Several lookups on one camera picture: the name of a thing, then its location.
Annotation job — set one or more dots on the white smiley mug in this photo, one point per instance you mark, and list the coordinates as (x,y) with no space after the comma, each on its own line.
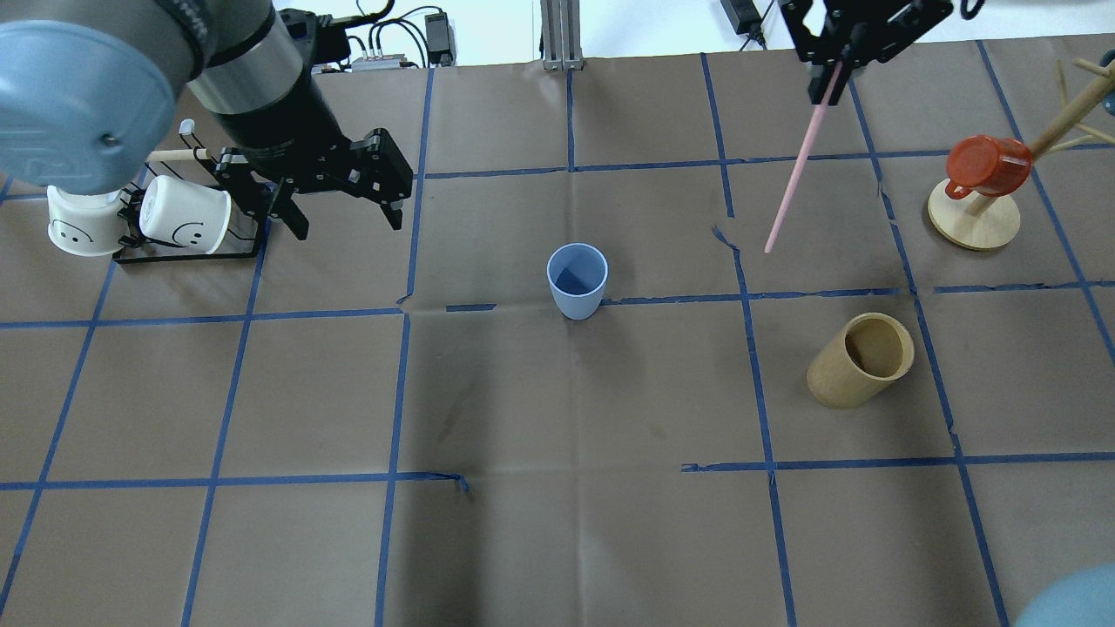
(86,225)
(185,214)

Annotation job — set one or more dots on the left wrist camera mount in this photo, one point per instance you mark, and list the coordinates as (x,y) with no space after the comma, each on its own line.
(320,39)

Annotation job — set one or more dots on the aluminium frame post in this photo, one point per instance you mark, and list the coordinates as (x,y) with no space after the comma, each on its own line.
(560,36)

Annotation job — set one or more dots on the blue plastic cup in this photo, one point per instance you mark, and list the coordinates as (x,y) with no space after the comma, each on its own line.
(577,275)

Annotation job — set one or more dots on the white smiley mug outer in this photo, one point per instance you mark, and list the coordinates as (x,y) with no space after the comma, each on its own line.
(86,225)

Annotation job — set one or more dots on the grey usb hub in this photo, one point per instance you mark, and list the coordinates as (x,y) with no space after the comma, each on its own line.
(381,63)

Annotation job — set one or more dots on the orange red cup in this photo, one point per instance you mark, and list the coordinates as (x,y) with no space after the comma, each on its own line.
(989,166)

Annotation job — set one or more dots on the bamboo cylinder holder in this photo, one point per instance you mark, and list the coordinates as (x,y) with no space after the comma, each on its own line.
(868,354)

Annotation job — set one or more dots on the black power adapter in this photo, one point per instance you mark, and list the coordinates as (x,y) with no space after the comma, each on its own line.
(747,21)
(441,39)

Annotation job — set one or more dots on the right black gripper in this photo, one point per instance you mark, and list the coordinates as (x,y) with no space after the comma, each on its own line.
(849,43)

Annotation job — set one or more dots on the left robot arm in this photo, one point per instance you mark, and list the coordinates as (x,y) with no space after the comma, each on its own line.
(89,89)

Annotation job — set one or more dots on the black power adapter right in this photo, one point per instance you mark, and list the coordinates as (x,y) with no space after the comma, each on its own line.
(747,21)

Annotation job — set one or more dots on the black wire mug rack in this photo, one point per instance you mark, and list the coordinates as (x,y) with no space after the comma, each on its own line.
(225,170)

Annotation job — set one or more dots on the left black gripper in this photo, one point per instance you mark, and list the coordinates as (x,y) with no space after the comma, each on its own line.
(290,124)

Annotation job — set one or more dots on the white smiley mug inner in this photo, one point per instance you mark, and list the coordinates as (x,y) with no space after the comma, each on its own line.
(185,214)

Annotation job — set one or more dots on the pink chopstick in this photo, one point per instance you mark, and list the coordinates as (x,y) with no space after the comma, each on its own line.
(810,136)

